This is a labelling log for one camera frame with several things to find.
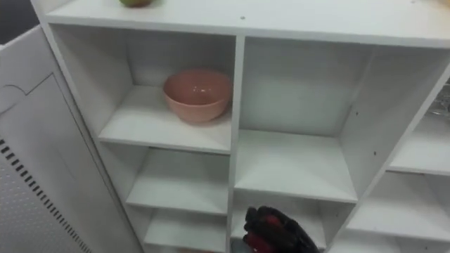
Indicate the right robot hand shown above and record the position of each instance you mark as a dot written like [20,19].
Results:
[288,235]

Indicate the white shelf unit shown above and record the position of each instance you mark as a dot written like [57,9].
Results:
[299,165]

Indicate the white perforated panel cabinet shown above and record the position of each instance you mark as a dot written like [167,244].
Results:
[52,140]

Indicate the green apple soft toy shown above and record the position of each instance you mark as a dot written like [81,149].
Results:
[135,3]

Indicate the red round soft toy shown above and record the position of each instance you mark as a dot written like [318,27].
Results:
[256,243]

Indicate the pink bowl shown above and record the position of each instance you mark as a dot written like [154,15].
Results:
[197,102]

